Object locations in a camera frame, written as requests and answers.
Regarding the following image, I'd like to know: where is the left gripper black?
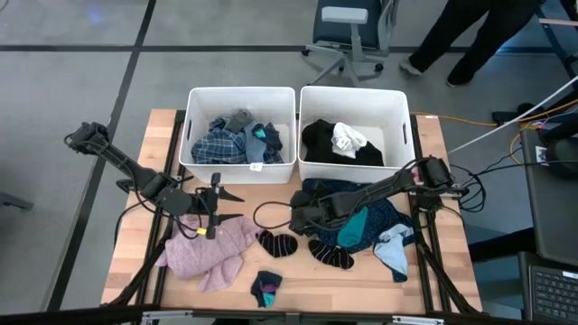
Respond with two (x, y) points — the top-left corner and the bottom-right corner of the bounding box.
(192, 172), (246, 240)

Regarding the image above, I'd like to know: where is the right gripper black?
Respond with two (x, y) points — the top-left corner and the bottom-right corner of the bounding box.
(288, 189), (349, 237)

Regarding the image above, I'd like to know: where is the blue plaid shirt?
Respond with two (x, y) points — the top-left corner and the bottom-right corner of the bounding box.
(191, 116), (285, 165)

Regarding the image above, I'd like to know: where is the slate blue sock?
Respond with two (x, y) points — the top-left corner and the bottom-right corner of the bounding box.
(243, 134), (268, 164)

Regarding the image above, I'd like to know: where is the navy dotted garment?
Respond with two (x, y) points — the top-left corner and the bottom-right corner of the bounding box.
(300, 178), (415, 255)

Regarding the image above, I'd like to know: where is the black sweater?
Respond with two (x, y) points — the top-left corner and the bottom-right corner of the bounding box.
(301, 118), (386, 168)

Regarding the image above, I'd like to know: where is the white garment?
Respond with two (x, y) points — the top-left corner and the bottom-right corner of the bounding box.
(330, 121), (368, 160)

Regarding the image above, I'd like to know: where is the dark sock teal patch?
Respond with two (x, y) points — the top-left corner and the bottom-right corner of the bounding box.
(251, 121), (284, 153)

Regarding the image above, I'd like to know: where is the grey sock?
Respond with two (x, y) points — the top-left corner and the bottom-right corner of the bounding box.
(223, 108), (256, 135)

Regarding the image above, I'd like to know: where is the black purple striped sock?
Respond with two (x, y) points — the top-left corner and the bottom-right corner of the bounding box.
(257, 228), (300, 259)
(307, 238), (356, 271)

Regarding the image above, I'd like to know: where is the pink knit sweater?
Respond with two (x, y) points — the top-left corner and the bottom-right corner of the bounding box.
(154, 214), (264, 293)

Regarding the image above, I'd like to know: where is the light blue garment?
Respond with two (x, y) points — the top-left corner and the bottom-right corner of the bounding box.
(373, 222), (415, 284)

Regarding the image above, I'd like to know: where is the purple black teal sock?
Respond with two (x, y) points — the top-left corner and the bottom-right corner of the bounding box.
(249, 270), (284, 310)

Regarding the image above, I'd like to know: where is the white perforated plastic basket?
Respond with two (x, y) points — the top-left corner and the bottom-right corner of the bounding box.
(296, 85), (417, 184)
(178, 86), (298, 186)

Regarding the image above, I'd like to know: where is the grey office chair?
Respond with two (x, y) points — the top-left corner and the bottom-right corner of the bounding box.
(301, 0), (402, 88)

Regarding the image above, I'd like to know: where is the grey chair leg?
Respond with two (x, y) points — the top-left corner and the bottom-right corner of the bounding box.
(0, 191), (35, 212)

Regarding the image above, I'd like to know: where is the black floor power strip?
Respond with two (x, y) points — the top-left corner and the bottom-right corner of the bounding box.
(490, 102), (541, 128)

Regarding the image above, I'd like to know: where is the black desk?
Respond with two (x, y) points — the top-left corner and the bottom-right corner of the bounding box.
(518, 128), (578, 267)

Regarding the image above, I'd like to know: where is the person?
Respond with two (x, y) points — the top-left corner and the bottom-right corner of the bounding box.
(398, 0), (546, 88)

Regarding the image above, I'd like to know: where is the black round object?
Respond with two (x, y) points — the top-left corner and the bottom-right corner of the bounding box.
(539, 121), (578, 178)

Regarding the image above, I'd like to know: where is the black laptop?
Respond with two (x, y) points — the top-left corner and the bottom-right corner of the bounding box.
(518, 251), (578, 324)

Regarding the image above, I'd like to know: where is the blue metal table leg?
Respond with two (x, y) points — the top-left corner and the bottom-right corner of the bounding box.
(535, 0), (578, 80)

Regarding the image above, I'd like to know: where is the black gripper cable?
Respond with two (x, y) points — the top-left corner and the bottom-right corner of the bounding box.
(252, 200), (294, 230)

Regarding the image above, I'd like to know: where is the silver frame bracket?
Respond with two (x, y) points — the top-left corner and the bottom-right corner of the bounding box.
(139, 310), (195, 325)
(391, 315), (446, 325)

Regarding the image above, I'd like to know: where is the yellow floor cable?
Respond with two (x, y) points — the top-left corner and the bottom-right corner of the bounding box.
(410, 97), (578, 130)

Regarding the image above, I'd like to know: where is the black cable bundle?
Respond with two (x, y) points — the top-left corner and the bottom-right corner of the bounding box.
(449, 160), (488, 214)

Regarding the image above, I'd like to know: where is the white floor cable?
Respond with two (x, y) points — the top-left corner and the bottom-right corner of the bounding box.
(446, 75), (578, 155)

